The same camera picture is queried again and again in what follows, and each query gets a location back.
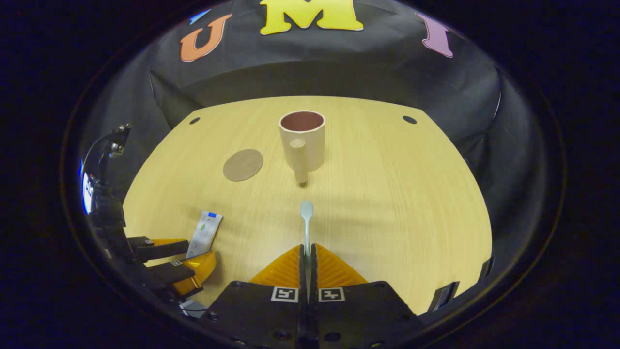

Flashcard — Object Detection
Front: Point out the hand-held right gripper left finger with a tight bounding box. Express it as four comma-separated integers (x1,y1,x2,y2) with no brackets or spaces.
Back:
201,244,307,349

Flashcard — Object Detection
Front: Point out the pale green toothbrush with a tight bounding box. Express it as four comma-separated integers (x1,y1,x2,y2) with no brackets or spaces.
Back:
300,200,314,291

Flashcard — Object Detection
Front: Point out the beige cup with handle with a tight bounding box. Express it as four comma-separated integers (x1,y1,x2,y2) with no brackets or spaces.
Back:
279,111,326,185

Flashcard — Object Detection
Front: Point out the white toothpaste tube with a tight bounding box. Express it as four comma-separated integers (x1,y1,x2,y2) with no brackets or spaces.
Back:
186,211,223,259

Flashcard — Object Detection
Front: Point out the black desk edge bracket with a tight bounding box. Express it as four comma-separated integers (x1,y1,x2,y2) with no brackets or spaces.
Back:
428,281,459,312
479,256,496,283

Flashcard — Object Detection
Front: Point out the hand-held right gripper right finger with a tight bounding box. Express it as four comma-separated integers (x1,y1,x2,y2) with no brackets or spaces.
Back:
310,242,423,349

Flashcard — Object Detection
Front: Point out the brown round coaster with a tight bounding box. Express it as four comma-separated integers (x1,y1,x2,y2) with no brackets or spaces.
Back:
223,149,264,182

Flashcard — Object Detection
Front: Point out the lit computer screen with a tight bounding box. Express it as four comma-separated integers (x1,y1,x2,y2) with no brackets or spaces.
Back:
80,162,95,215

